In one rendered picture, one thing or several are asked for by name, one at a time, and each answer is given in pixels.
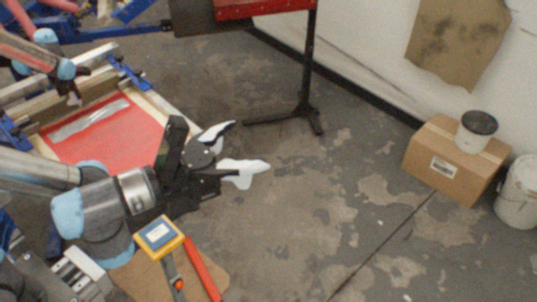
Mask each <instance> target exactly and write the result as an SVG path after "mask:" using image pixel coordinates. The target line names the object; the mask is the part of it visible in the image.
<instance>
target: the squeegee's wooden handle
mask: <svg viewBox="0 0 537 302"><path fill-rule="evenodd" d="M119 82H121V80H120V78H119V75H118V74H117V72H113V73H112V74H110V75H108V76H106V77H104V78H101V79H98V80H96V81H94V82H92V83H90V84H88V85H85V86H83V87H81V88H79V92H80V94H81V97H82V105H84V104H85V103H86V102H88V101H92V100H93V99H95V98H97V97H100V96H102V95H104V94H106V93H108V92H110V91H112V90H114V89H119V88H118V85H117V84H118V83H119ZM69 99H70V94H67V95H65V96H62V97H60V98H58V99H56V100H54V101H50V102H48V103H46V104H45V105H44V106H42V107H40V108H37V109H34V110H32V111H30V112H28V113H26V114H28V116H29V118H30V120H31V122H32V124H35V123H37V122H38V123H40V126H41V127H43V124H45V123H47V122H48V121H52V120H53V119H55V118H56V117H58V116H60V115H62V114H64V113H67V112H69V111H70V110H72V109H75V108H77V107H79V104H77V105H67V101H68V100H69Z"/></svg>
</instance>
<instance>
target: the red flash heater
mask: <svg viewBox="0 0 537 302"><path fill-rule="evenodd" d="M317 1H318V0H212V1H211V4H212V7H213V12H214V14H215V17H216V20H217V21H224V20H231V19H238V18H251V17H258V16H265V15H272V14H284V13H291V12H298V10H311V9H316V4H317Z"/></svg>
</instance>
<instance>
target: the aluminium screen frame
mask: <svg viewBox="0 0 537 302"><path fill-rule="evenodd" d="M113 72H117V74H120V71H118V70H117V69H115V68H114V67H112V66H111V65H110V64H108V65H107V66H104V67H101V68H99V69H97V70H95V71H93V72H92V76H91V77H80V78H78V79H75V80H74V81H75V83H76V85H78V89H79V88H81V87H83V86H85V85H88V84H90V83H92V82H94V81H96V80H98V79H101V78H104V77H106V76H108V75H110V74H112V73H113ZM132 87H133V88H134V89H135V90H136V91H137V92H138V93H139V94H140V95H143V96H144V97H145V98H146V99H148V100H149V102H150V103H151V104H153V105H154V106H155V107H157V108H158V109H159V110H160V111H161V112H162V113H164V114H165V115H166V117H169V116H170V114H177V116H182V117H184V116H183V114H182V113H180V112H179V111H178V110H177V109H175V108H174V107H173V106H171V105H170V104H169V103H168V102H166V101H165V99H164V98H162V97H161V96H160V95H158V94H157V93H155V92H154V91H152V90H151V89H149V90H147V91H145V92H143V91H141V90H140V89H139V88H137V86H136V85H135V84H133V85H132ZM58 98H59V96H58V95H57V92H56V89H52V90H51V91H50V92H47V93H44V94H43V95H41V96H38V97H35V98H33V99H31V100H29V101H25V102H23V103H22V104H20V105H18V106H16V107H14V108H12V109H9V110H7V111H6V113H7V115H8V116H9V117H10V120H11V121H14V120H17V119H18V118H20V117H22V116H24V115H26V113H28V112H30V111H32V110H34V109H37V108H40V107H42V106H44V105H45V104H46V103H48V102H50V101H54V100H56V99H58ZM184 118H185V120H186V121H187V122H188V124H189V126H190V131H189V135H190V136H191V137H193V136H194V135H196V134H198V133H201V132H203V131H202V129H201V128H198V127H197V126H196V125H195V124H193V123H192V122H191V121H190V120H189V119H188V118H187V117H184ZM27 153H31V154H34V155H38V156H41V155H40V154H39V153H38V152H37V151H36V150H35V149H32V150H30V151H29V152H27Z"/></svg>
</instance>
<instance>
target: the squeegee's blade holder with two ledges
mask: <svg viewBox="0 0 537 302"><path fill-rule="evenodd" d="M116 92H118V90H117V89H114V90H112V91H110V92H108V93H106V94H104V95H102V96H100V97H97V98H95V99H93V100H92V101H88V102H86V103H85V104H84V105H82V107H81V108H80V106H79V107H77V108H75V109H72V110H70V111H69V112H67V113H64V114H62V115H60V116H58V117H56V118H55V119H53V120H52V121H48V122H47V123H45V124H43V126H44V127H46V126H48V125H52V124H53V123H55V122H57V121H60V120H61V119H64V117H67V116H69V115H70V114H72V113H75V112H77V111H79V110H81V109H84V108H85V107H87V106H90V105H92V104H94V103H96V101H99V100H101V99H103V98H105V97H108V96H109V95H111V94H113V93H116Z"/></svg>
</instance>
